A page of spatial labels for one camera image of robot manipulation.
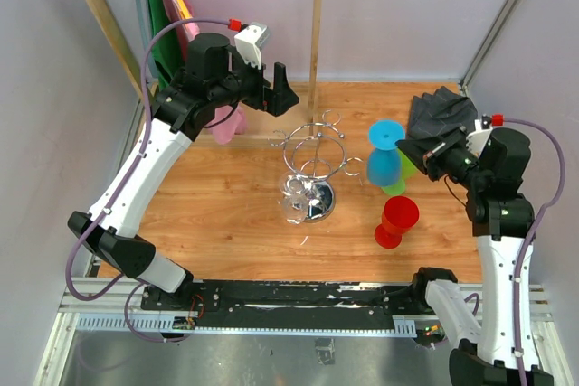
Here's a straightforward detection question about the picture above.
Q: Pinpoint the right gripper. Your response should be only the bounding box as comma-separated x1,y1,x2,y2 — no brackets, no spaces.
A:
395,126,489,191

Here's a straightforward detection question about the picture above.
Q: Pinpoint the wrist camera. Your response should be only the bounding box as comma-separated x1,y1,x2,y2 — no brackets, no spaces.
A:
466,114,504,157
234,22,271,70

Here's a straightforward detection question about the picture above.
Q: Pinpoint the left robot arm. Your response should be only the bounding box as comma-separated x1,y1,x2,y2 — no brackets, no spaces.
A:
68,24,299,310

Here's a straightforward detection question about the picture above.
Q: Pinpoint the grey folded cloth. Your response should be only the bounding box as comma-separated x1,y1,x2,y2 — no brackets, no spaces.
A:
406,87,479,139

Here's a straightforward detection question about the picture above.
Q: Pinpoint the chrome wine glass rack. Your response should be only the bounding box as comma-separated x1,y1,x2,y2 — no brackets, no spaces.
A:
268,109,365,223

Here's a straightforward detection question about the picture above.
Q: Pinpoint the red wine glass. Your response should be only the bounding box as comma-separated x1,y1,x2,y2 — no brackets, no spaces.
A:
374,195,420,249

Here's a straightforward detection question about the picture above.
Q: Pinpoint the green wine glass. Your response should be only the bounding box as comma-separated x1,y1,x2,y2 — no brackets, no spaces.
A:
381,149,418,196

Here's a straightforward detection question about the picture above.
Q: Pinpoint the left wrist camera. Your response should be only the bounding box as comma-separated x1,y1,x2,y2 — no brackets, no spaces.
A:
234,22,271,70

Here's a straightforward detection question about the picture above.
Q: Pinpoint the grey-blue hanger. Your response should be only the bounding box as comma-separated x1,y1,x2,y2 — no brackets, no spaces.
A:
118,0,159,80

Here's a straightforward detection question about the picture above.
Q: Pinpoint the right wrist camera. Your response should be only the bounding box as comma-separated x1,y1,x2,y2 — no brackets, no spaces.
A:
466,114,504,157

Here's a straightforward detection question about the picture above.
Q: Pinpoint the blue wine glass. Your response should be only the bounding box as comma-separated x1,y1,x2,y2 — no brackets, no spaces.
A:
366,119,405,187

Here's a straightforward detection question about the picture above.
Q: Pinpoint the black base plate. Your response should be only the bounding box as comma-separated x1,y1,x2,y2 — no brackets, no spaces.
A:
140,279,434,331

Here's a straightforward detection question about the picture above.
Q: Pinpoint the green garment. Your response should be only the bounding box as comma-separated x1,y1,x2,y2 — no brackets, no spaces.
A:
147,0,185,90

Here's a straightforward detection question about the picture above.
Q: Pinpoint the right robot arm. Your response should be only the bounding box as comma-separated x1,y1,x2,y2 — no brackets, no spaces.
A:
397,127,555,385

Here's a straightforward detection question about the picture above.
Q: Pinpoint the clear wine glass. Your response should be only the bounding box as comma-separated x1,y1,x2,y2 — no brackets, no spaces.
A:
280,172,313,225

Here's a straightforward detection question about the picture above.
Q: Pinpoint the wooden clothes rack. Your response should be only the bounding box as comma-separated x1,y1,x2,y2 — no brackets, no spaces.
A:
85,0,322,148

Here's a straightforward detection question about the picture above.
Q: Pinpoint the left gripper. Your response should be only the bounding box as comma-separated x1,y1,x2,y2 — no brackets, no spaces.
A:
211,47,299,116

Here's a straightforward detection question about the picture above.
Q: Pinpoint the pink garment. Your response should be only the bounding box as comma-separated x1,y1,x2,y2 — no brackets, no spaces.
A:
163,0,247,145

